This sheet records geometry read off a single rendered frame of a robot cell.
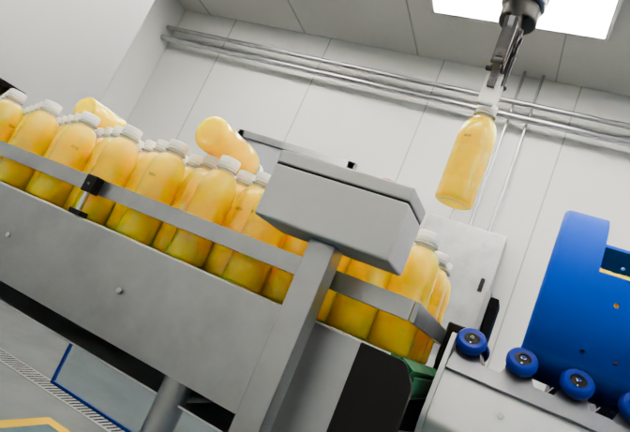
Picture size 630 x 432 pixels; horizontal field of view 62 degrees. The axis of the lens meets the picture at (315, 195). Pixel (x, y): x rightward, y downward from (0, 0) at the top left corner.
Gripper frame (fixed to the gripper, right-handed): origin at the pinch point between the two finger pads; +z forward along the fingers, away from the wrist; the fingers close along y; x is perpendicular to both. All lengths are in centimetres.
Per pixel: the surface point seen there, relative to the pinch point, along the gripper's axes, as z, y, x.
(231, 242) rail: 46, -19, 28
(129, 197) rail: 45, -18, 52
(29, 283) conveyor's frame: 66, -20, 62
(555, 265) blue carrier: 31.2, -12.6, -19.6
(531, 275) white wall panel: -37, 324, -14
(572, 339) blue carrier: 40.2, -10.5, -24.5
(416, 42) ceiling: -199, 301, 132
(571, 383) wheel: 46, -10, -26
